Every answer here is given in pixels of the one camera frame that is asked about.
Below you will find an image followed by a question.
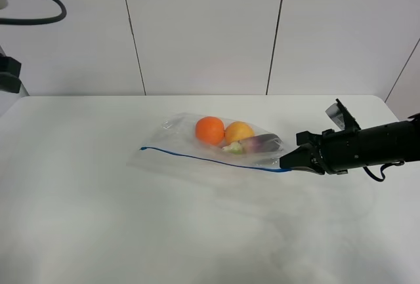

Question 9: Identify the thick black left cable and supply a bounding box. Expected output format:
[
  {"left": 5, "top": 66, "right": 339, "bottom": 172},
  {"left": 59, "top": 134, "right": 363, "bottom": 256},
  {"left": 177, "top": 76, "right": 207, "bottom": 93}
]
[{"left": 0, "top": 0, "right": 68, "bottom": 26}]

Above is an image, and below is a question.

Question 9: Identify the yellow pear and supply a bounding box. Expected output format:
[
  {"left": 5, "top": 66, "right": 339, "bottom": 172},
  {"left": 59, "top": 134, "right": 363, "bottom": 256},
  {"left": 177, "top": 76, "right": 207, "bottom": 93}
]
[{"left": 224, "top": 121, "right": 255, "bottom": 145}]

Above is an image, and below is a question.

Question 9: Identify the clear zip bag blue seal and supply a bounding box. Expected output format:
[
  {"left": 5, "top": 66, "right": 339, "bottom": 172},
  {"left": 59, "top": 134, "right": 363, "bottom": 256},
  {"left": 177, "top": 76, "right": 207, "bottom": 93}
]
[{"left": 128, "top": 113, "right": 290, "bottom": 173}]

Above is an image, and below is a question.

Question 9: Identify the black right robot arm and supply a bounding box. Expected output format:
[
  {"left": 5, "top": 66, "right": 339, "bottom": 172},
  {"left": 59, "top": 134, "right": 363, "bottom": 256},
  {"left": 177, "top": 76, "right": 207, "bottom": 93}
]
[{"left": 280, "top": 114, "right": 419, "bottom": 181}]

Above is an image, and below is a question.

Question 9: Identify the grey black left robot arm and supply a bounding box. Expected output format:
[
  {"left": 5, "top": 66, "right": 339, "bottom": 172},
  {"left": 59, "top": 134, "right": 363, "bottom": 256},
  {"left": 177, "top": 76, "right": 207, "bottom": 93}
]
[{"left": 0, "top": 49, "right": 22, "bottom": 94}]

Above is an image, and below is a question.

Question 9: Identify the purple eggplant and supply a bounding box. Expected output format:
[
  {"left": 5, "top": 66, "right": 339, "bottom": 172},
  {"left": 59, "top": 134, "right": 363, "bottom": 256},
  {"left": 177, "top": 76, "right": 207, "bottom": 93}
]
[{"left": 222, "top": 133, "right": 282, "bottom": 154}]

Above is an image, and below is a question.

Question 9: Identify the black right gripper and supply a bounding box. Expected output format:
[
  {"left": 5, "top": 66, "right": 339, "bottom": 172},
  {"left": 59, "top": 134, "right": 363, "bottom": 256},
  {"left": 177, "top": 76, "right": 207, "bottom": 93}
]
[{"left": 280, "top": 129, "right": 358, "bottom": 175}]

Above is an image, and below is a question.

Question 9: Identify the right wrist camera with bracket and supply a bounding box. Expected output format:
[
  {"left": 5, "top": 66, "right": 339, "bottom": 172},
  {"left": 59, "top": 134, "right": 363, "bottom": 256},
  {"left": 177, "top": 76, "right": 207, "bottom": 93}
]
[{"left": 325, "top": 98, "right": 361, "bottom": 131}]

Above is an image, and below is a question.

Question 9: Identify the blue black right cable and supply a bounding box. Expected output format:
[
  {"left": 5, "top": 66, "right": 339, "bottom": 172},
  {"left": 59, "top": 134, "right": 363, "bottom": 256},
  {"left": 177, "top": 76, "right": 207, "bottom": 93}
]
[{"left": 363, "top": 161, "right": 405, "bottom": 183}]

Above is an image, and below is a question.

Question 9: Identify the orange fruit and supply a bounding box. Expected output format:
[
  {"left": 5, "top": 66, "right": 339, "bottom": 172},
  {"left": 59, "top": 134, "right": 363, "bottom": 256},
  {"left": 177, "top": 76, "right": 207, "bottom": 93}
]
[{"left": 195, "top": 116, "right": 224, "bottom": 146}]

